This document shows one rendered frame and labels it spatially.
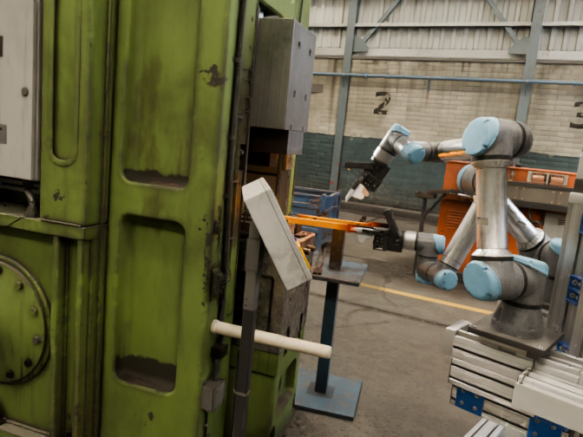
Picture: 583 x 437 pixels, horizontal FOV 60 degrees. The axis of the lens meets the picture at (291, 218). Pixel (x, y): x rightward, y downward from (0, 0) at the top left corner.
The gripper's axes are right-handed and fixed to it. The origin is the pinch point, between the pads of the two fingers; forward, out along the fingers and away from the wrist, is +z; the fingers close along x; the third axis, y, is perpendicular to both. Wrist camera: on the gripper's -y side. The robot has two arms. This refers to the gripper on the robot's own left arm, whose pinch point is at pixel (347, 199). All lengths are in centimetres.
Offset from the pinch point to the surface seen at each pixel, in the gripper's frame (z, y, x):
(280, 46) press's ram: -36, -50, -17
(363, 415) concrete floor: 93, 63, 36
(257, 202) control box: 0, -11, -74
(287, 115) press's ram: -16.3, -34.8, -15.4
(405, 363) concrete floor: 88, 75, 110
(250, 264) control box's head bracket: 21, -6, -60
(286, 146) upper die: -5.7, -29.7, -12.2
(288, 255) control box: 8, 4, -70
